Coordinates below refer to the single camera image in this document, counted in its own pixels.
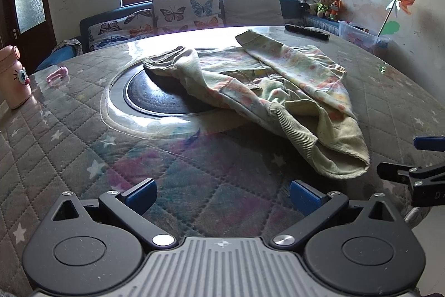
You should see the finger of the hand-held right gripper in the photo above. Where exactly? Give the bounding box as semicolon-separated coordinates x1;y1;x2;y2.
413;135;445;151
377;161;423;184

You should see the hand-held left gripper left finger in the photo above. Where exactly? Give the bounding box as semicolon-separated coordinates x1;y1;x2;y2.
52;178;179;249

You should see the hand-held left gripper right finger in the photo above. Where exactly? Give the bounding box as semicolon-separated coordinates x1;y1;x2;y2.
270;180;404;248

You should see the floral yellow-green sweatshirt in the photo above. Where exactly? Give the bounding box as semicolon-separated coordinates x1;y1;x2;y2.
143;30;370;179

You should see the black round hot plate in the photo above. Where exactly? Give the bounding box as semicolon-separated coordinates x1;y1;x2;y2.
125;69;223;116

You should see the clear plastic box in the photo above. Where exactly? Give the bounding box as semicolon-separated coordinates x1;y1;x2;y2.
338;20;392;49

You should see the colourful pinwheel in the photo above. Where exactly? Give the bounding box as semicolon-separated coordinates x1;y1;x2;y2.
377;0;416;37

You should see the small pink toy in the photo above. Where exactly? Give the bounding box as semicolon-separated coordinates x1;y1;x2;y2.
46;67;69;84

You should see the black remote control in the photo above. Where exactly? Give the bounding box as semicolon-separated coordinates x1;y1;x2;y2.
284;24;330;41

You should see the orange plush toy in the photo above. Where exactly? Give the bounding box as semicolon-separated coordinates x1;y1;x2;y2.
327;0;345;21

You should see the butterfly print pillow lying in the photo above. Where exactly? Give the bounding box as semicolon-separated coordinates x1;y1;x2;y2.
88;9;155;51

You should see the grey cloth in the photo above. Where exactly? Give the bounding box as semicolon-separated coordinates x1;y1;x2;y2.
53;38;83;56

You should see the pink water bottle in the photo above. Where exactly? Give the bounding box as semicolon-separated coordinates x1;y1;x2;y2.
0;45;33;110

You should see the brown plush bear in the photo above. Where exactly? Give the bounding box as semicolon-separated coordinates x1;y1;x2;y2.
310;0;335;18

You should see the blue sofa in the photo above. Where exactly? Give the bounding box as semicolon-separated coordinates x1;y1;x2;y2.
35;0;343;72

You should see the butterfly print cushion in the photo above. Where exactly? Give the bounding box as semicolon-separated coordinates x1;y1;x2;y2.
152;0;224;35

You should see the white cushion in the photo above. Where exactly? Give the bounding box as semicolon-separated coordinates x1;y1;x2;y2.
221;0;285;27

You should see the dark wooden door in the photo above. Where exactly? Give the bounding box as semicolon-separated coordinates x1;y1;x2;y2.
0;0;57;75

